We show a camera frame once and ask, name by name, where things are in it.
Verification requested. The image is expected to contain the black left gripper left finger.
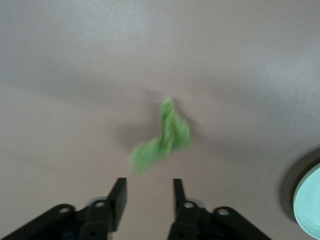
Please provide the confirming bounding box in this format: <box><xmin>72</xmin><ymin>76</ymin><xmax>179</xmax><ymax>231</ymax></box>
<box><xmin>0</xmin><ymin>177</ymin><xmax>128</xmax><ymax>240</ymax></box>

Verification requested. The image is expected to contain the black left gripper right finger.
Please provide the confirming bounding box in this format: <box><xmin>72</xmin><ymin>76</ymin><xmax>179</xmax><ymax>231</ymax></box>
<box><xmin>166</xmin><ymin>178</ymin><xmax>272</xmax><ymax>240</ymax></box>

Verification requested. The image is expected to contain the green lettuce leaf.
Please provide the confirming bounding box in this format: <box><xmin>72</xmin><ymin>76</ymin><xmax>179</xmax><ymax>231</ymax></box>
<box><xmin>127</xmin><ymin>97</ymin><xmax>193</xmax><ymax>176</ymax></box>

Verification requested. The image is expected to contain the light green plate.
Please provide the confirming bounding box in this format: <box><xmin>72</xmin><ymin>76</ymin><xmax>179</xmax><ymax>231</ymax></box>
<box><xmin>292</xmin><ymin>162</ymin><xmax>320</xmax><ymax>240</ymax></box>

